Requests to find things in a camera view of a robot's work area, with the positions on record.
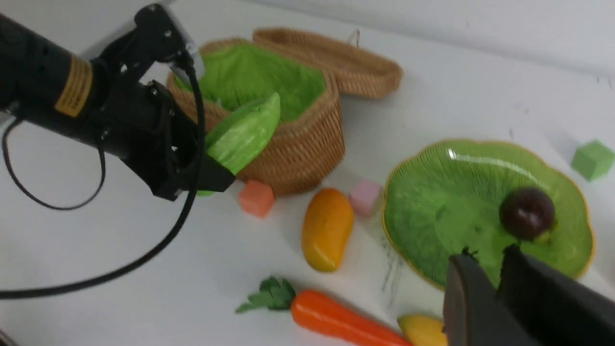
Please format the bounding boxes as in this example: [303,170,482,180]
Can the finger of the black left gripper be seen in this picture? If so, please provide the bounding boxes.
[190,153,236,193]

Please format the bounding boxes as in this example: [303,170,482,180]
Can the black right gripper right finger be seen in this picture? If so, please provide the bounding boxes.
[498,245,615,346]

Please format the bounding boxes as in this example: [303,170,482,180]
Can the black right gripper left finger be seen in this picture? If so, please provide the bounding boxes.
[443,255,534,346]

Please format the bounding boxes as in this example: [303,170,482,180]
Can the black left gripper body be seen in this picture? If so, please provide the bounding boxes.
[91,79,198,201]

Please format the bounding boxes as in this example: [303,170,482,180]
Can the green toy cucumber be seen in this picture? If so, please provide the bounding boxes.
[206,92,281,175]

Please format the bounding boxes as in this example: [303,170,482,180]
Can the yellow toy banana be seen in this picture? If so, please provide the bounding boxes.
[397,314,448,346]

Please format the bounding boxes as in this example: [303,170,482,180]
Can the purple toy mangosteen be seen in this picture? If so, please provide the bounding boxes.
[499,186,555,241]

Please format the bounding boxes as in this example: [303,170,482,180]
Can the orange yellow toy mango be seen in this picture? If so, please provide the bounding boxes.
[301,188,355,273]

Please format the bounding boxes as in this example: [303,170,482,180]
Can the orange toy carrot green leaves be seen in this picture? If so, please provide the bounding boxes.
[235,276,411,346]

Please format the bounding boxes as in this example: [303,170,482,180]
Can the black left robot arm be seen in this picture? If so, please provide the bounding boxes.
[1,4,235,201]

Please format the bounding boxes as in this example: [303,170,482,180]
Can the orange foam cube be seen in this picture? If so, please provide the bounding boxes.
[238,180,275,219]

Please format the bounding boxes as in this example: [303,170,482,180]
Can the woven wicker basket green lining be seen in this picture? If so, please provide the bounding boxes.
[166,38,345,197]

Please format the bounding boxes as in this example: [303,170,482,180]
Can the green glass leaf plate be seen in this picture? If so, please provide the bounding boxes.
[381,139,597,290]

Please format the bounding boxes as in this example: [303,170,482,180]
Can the green foam cube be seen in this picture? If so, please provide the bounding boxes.
[570,139,615,182]

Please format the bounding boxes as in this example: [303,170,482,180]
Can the pink foam cube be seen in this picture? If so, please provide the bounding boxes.
[349,179,382,217]

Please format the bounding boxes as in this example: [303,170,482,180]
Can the woven wicker basket lid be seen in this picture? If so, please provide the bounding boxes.
[252,27,404,99]

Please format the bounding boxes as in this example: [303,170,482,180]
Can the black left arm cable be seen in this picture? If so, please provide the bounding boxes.
[0,62,206,299]

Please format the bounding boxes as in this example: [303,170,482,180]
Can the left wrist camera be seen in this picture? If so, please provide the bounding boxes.
[95,2,206,83]

